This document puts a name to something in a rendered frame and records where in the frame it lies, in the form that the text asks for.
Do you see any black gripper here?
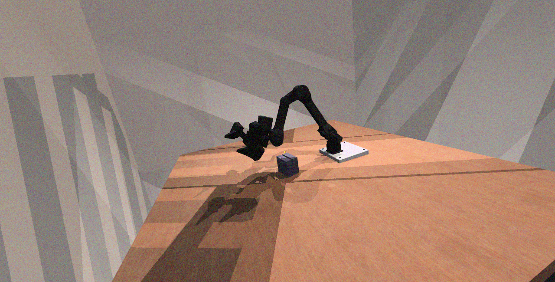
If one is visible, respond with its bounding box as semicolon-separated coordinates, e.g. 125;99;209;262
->
224;122;264;161

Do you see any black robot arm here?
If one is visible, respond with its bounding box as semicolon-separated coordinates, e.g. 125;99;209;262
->
247;85;343;154

